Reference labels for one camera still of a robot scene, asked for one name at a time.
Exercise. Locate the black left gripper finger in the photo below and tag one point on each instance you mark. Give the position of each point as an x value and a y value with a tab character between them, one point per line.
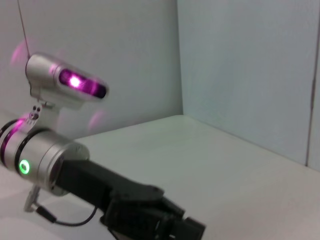
170	210
192	227

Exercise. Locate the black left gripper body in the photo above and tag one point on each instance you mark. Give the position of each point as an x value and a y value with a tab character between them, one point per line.
100	180

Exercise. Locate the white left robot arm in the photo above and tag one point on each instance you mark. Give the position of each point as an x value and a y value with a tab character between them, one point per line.
37	150

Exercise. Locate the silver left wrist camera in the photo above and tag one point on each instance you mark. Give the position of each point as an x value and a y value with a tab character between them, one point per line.
42	72

